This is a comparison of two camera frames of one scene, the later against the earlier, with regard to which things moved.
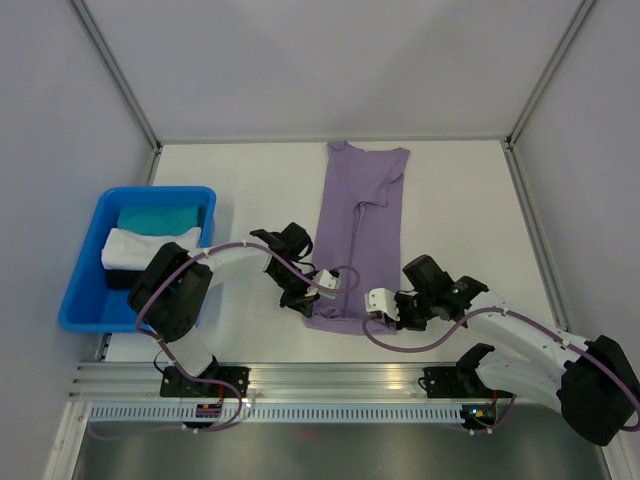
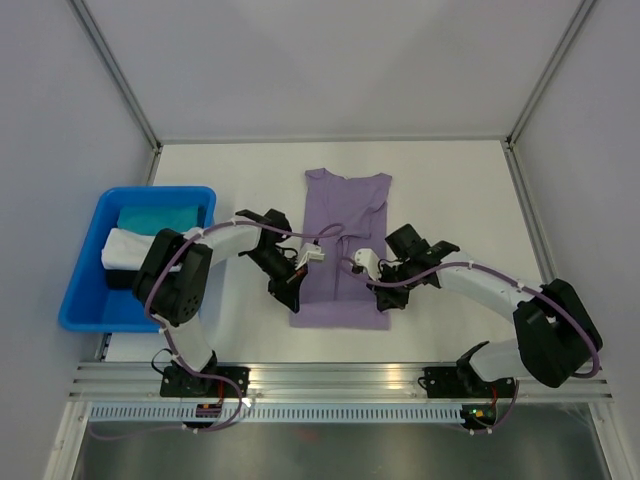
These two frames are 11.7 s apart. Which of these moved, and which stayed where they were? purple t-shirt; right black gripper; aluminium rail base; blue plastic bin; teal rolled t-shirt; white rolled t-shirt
Moved: right black gripper; purple t-shirt
Stayed: white rolled t-shirt; aluminium rail base; teal rolled t-shirt; blue plastic bin
